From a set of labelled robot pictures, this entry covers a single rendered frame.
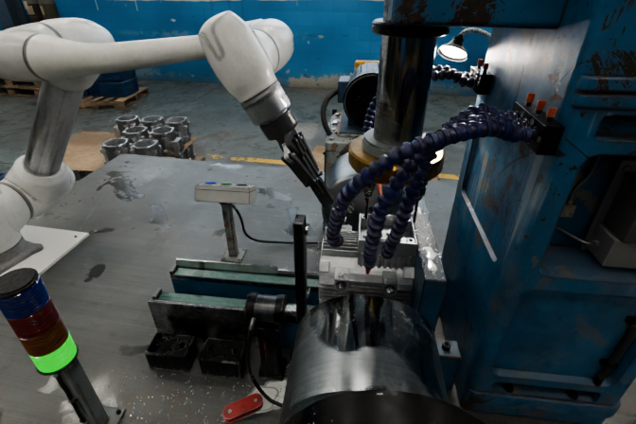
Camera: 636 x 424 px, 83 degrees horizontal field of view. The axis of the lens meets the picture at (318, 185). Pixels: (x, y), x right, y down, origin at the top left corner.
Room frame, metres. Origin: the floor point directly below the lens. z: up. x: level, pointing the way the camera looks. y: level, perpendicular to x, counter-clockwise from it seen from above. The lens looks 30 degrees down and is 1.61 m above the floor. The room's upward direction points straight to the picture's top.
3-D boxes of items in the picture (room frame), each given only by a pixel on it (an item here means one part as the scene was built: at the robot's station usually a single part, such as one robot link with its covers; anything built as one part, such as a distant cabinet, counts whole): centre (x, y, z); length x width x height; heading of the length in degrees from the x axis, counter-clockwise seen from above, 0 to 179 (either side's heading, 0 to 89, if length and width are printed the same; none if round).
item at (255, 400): (0.43, 0.16, 0.81); 0.09 x 0.03 x 0.02; 114
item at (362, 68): (1.27, -0.15, 1.16); 0.33 x 0.26 x 0.42; 173
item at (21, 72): (0.87, 0.70, 1.46); 0.18 x 0.14 x 0.13; 76
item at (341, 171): (0.99, -0.15, 1.04); 0.37 x 0.25 x 0.25; 173
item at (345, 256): (0.63, -0.11, 1.01); 0.20 x 0.19 x 0.19; 83
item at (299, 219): (0.52, 0.03, 1.12); 0.04 x 0.03 x 0.26; 83
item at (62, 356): (0.40, 0.46, 1.05); 0.06 x 0.06 x 0.04
